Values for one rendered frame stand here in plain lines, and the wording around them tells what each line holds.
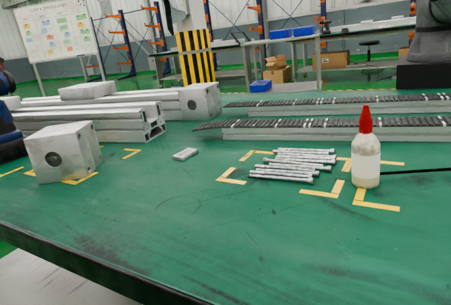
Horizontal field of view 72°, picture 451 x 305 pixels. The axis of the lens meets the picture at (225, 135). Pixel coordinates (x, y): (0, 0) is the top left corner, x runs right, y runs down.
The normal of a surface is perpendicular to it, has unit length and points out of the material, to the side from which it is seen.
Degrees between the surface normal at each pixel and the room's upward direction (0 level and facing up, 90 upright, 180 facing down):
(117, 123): 90
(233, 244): 0
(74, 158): 90
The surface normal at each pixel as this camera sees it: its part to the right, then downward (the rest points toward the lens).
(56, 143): 0.04, 0.31
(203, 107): -0.37, 0.33
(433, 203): -0.13, -0.94
